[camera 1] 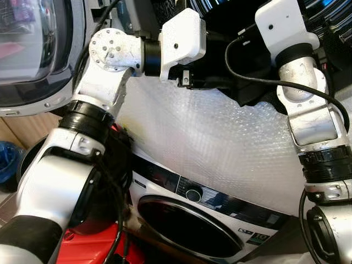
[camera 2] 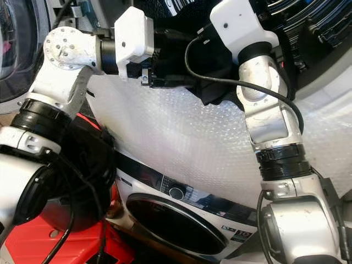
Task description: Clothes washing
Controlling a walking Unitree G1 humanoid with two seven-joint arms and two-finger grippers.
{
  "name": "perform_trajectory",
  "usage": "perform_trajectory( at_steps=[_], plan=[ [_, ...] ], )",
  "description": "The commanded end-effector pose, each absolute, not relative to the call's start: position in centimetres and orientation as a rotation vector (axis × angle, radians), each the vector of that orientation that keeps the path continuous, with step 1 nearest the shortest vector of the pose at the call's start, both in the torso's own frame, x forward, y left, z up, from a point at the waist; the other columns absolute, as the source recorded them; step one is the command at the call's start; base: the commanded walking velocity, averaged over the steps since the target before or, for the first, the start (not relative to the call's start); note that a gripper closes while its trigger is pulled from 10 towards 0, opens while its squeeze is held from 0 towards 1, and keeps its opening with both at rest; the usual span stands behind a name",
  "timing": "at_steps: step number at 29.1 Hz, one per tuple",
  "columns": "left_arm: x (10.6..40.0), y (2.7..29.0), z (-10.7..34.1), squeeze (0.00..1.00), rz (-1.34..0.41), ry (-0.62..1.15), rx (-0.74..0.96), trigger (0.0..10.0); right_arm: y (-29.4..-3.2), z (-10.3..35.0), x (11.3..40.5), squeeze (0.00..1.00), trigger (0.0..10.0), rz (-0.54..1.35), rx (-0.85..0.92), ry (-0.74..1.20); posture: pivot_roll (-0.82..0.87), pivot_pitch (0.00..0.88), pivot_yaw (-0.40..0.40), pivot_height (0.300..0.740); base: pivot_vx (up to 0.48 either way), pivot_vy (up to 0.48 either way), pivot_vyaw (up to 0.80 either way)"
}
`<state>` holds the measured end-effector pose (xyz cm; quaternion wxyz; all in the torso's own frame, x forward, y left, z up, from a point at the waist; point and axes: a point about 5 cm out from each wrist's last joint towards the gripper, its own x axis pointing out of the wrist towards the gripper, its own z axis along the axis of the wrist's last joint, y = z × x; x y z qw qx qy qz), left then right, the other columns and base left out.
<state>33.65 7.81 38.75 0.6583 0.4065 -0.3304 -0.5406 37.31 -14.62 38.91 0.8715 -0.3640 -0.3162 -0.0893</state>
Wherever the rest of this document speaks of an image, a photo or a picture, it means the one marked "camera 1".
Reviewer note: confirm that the blue plastic container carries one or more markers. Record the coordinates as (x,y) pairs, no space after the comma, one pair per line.
(8,165)

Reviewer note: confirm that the white upper washing machine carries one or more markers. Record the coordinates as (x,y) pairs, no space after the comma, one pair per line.
(330,22)

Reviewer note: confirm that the white lower washing machine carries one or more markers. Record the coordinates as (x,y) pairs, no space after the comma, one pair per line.
(220,201)

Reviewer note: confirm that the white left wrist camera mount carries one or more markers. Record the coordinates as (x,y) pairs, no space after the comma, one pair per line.
(184,38)

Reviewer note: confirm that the white washing machine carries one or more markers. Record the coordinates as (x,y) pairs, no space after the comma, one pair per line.
(220,201)
(330,22)

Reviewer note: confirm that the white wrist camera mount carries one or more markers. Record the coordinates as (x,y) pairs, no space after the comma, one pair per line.
(184,38)
(283,22)

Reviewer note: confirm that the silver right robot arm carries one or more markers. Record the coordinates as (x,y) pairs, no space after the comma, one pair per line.
(313,126)

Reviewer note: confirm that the clear bubble wrap sheet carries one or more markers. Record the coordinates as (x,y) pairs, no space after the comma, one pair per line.
(220,143)

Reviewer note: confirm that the round glass washer door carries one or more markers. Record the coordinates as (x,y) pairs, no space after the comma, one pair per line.
(33,55)

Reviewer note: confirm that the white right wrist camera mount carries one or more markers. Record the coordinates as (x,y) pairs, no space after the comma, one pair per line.
(283,22)

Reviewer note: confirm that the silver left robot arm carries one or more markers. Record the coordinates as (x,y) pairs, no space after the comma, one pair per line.
(49,187)

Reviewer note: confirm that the red plastic box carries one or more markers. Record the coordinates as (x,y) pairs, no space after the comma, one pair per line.
(88,247)

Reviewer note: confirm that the brown cardboard box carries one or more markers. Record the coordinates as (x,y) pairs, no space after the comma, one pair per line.
(27,132)

